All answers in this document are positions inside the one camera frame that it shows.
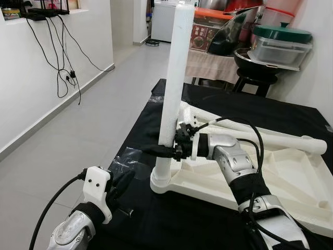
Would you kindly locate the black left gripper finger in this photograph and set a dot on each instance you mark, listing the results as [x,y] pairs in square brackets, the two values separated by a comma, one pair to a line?
[125,181]

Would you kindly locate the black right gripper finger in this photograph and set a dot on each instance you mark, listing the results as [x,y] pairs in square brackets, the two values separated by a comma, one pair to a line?
[157,151]

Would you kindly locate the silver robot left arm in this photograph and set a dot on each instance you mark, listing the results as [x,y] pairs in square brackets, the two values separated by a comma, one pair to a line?
[70,234]

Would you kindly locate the white plastic children table top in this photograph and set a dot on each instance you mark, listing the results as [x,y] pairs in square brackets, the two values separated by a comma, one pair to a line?
[291,182]

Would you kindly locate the crumpled clear plastic film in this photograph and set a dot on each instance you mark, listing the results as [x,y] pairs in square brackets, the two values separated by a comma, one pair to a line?
[122,159]

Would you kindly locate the black tablecloth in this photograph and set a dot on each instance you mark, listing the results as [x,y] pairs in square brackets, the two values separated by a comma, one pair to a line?
[171,219]

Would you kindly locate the beige cloth covered table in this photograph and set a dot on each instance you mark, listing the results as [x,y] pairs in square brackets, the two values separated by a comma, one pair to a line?
[210,67]

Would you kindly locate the black round stool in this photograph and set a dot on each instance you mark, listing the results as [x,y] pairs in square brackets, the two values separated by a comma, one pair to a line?
[255,80]

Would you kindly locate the black wok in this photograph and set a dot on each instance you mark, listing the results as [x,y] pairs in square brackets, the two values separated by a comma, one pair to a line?
[250,65]

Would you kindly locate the storage box with orange lid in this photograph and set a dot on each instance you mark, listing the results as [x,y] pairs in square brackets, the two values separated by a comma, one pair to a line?
[203,36]

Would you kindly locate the glossy black bag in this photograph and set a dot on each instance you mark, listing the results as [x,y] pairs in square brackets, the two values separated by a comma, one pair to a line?
[229,41]

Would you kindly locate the white appliance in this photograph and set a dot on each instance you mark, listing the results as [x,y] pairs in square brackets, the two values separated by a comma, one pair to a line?
[164,21]

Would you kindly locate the clear plastic storage container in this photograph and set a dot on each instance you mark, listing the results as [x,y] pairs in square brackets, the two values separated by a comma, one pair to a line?
[281,54]

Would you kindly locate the silver cooking pot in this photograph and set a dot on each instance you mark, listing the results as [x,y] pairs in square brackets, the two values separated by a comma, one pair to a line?
[212,4]

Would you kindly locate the green pot lid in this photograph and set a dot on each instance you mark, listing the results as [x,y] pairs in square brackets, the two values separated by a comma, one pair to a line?
[283,34]

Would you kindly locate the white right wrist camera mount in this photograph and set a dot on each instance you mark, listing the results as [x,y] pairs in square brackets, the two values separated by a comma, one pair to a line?
[195,151]

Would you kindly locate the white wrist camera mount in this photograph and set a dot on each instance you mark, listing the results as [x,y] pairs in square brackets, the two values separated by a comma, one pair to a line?
[195,151]
[98,182]

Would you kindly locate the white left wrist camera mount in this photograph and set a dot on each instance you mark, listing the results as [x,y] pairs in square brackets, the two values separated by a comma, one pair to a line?
[98,182]

